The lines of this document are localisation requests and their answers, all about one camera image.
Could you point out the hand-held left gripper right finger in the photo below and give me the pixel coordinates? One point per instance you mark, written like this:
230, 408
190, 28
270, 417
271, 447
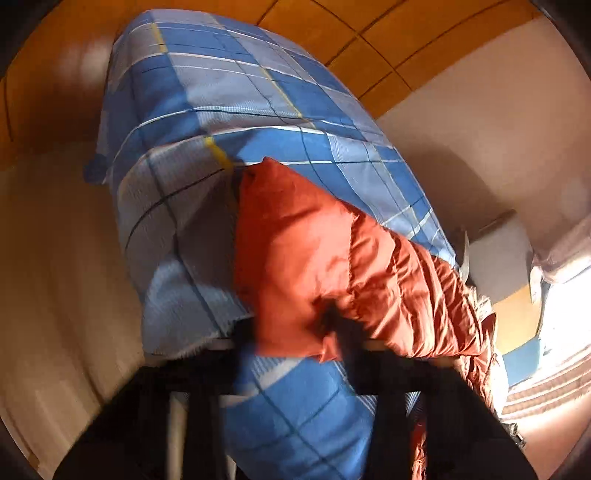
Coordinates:
338, 333

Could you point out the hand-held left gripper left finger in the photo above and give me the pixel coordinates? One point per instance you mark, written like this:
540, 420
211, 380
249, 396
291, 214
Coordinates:
244, 344

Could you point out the orange down jacket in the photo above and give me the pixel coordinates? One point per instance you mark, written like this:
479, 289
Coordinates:
323, 258

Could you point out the white bed side board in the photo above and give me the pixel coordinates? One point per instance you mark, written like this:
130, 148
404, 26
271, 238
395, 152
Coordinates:
466, 258

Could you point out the grey headboard panel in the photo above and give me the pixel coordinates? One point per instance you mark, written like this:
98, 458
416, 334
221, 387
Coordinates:
498, 258

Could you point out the yellow headboard panel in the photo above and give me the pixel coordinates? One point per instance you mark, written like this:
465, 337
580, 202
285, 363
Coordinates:
517, 318

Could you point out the blue headboard panel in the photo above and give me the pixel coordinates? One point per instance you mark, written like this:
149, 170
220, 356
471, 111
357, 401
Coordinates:
521, 364

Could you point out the sheer pleated curtain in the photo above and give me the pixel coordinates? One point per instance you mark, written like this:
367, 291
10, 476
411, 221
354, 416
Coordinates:
554, 383

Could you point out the bright window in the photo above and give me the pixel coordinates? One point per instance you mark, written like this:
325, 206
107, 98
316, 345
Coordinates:
565, 318

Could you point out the blue plaid bedsheet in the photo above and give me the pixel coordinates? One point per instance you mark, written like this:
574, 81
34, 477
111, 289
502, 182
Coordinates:
207, 69

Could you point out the orange wooden wardrobe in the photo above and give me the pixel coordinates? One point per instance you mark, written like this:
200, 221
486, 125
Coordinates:
323, 27

